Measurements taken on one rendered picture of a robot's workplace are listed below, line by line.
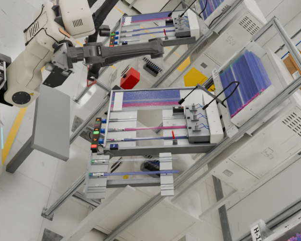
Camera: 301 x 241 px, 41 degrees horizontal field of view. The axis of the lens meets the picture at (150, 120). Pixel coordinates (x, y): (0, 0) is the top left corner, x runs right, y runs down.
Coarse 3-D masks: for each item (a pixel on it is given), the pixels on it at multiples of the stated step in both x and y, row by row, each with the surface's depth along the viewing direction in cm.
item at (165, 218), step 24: (144, 144) 312; (120, 168) 301; (144, 192) 278; (192, 192) 314; (120, 216) 293; (144, 216) 293; (168, 216) 293; (192, 216) 293; (120, 240) 309; (144, 240) 309; (168, 240) 309
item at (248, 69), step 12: (240, 60) 272; (252, 60) 263; (228, 72) 277; (240, 72) 264; (252, 72) 253; (264, 72) 258; (228, 84) 268; (240, 84) 256; (252, 84) 245; (264, 84) 240; (240, 96) 249; (252, 96) 239; (240, 108) 242
